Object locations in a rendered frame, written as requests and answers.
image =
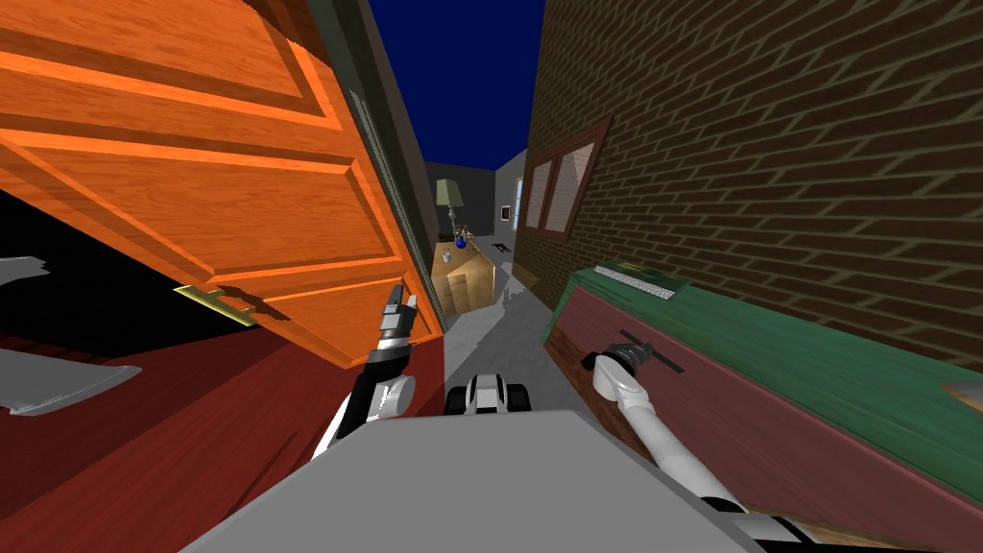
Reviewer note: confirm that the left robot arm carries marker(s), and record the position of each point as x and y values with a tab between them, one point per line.
367	399

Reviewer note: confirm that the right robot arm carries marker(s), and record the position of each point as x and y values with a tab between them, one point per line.
653	430

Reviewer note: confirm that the brown framed window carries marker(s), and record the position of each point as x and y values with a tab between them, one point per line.
559	184

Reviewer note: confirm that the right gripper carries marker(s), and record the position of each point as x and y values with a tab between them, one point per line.
659	358

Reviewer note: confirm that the pale green floor lamp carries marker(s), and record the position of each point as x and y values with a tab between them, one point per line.
449	196

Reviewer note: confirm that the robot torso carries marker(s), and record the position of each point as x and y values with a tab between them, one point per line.
476	491

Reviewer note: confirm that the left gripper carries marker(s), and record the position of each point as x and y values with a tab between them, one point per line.
396	326

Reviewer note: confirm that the orange wooden door leaf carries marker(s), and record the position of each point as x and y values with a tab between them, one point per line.
200	169

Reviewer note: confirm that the red cabinet with green top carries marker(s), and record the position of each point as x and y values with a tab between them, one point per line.
768	399

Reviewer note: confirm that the small black stool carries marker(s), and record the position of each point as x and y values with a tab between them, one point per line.
502	247

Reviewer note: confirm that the small wall picture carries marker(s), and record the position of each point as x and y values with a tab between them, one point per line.
505	213

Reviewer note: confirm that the light wooden table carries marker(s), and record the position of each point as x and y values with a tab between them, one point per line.
461	276

